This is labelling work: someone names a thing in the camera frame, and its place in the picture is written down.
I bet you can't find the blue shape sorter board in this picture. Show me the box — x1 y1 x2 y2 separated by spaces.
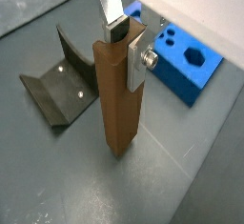
125 1 222 106

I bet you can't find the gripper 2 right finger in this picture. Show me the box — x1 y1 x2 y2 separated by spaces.
127 5 170 92

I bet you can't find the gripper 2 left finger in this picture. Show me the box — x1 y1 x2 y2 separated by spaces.
98 0 130 43

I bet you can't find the brown arch block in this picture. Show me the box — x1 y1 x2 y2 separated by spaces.
92 18 145 156

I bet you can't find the black angled holder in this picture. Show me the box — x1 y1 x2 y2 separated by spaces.
20 25 99 128

